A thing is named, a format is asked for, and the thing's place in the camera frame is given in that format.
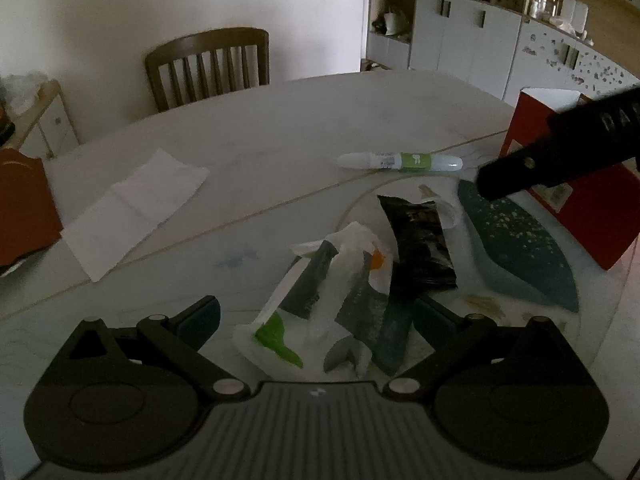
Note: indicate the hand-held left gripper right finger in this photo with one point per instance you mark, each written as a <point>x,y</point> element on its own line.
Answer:
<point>432,320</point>

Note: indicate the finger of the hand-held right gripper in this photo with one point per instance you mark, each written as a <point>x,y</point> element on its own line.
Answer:
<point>515,170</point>

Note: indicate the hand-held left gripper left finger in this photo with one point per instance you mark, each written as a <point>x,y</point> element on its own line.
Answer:
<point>197,317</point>

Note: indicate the red cardboard box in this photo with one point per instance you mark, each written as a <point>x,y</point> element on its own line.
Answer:
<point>600,210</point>

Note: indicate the printed tissue pack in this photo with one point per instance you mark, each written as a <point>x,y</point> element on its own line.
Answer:
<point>330,290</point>

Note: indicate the black foil packet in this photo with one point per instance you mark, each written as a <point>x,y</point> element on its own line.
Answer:
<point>422,245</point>

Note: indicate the white tube green label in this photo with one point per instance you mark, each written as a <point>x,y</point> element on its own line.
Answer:
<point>400,161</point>

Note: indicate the white canister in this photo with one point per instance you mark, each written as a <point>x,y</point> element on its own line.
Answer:
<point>575,15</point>

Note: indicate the white paper napkin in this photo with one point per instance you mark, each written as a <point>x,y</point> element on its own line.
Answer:
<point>132,210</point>

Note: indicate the glass jar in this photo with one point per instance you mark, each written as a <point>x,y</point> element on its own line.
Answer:
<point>551,1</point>

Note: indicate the red cardboard box lid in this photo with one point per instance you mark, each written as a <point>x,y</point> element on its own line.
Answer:
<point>25,205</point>

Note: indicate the small white wooden cabinet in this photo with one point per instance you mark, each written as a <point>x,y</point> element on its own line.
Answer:
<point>47,125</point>

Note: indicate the brown wooden chair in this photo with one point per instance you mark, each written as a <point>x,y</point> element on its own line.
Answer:
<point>210,67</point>

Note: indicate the white sideboard wall unit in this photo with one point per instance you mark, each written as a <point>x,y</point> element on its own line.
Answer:
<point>475,35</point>

